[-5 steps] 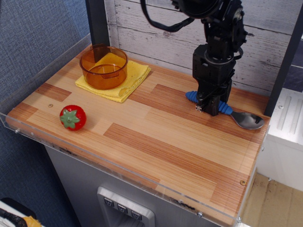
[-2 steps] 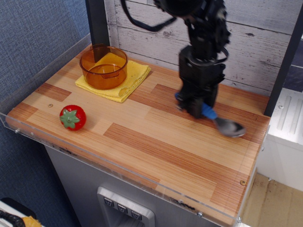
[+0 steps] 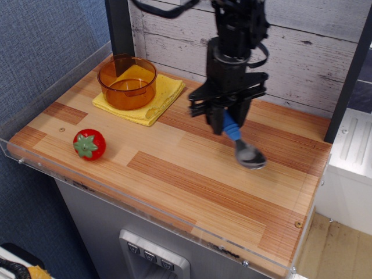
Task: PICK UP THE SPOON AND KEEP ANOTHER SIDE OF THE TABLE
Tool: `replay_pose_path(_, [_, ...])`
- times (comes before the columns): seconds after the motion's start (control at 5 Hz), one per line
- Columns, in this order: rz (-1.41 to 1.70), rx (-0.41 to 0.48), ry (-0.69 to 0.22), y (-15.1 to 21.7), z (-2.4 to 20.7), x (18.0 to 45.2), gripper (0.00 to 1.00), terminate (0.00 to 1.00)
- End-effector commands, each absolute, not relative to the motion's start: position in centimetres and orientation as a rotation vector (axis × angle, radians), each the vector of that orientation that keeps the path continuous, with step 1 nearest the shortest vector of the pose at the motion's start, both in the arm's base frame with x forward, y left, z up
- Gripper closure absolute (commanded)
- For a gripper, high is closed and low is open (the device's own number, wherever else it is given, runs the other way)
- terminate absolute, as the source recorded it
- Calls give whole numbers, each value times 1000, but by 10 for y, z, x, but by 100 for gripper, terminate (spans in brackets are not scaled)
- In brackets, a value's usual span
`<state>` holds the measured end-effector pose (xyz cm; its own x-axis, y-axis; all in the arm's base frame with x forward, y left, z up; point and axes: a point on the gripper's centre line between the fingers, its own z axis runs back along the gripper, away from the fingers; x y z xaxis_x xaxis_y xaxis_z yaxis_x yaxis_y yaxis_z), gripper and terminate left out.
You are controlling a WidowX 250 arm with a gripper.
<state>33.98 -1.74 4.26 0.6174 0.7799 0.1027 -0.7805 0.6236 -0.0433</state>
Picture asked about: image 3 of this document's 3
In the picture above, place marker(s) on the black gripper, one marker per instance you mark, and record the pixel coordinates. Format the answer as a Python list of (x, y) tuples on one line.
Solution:
[(228, 85)]

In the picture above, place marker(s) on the blue handled metal spoon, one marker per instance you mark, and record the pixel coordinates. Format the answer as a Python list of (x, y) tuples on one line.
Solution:
[(246, 155)]

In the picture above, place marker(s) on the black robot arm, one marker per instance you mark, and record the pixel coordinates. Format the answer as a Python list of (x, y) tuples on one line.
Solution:
[(241, 25)]

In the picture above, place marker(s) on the clear acrylic table guard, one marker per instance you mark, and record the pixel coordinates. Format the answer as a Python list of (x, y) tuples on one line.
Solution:
[(176, 173)]

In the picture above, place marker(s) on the yellow folded cloth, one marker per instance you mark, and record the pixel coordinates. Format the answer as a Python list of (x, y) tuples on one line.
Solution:
[(167, 91)]

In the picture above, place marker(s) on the orange transparent plastic pot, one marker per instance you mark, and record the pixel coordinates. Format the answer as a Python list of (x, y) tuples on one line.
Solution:
[(127, 82)]

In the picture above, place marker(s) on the red toy tomato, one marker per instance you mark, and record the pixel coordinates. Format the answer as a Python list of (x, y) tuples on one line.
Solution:
[(89, 144)]

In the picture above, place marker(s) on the white toy sink counter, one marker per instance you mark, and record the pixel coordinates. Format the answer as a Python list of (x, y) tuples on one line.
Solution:
[(344, 194)]

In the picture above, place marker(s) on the silver dispenser button panel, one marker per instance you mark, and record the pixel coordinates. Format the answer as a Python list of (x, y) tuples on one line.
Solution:
[(146, 259)]

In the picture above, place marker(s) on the grey toy fridge cabinet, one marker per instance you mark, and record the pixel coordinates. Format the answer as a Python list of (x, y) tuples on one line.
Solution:
[(99, 223)]

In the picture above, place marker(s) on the yellow spiky toy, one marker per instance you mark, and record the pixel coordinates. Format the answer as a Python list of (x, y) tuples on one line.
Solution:
[(36, 272)]

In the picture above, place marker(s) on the black left vertical post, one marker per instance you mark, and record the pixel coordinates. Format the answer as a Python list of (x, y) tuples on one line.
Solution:
[(121, 37)]

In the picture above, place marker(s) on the black vertical post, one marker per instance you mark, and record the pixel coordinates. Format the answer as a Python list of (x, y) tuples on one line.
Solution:
[(121, 37), (350, 81)]

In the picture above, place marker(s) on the black right vertical post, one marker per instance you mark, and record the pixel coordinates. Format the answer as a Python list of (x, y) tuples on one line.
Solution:
[(350, 81)]

